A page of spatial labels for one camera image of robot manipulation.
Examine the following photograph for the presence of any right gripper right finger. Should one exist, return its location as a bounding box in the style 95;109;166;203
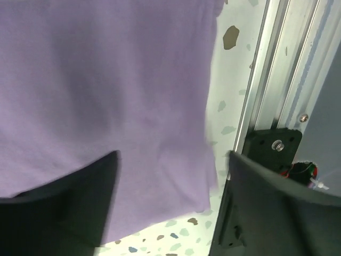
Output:
225;151;340;255

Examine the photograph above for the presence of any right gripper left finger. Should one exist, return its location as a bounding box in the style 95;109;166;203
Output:
1;151;119;256

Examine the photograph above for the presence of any purple t shirt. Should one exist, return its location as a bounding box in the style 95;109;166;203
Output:
1;1;224;242

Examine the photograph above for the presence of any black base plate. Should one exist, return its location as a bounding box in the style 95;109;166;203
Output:
243;127;319;187

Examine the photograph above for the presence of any aluminium frame rail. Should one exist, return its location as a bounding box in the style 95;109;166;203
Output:
234;0;340;152

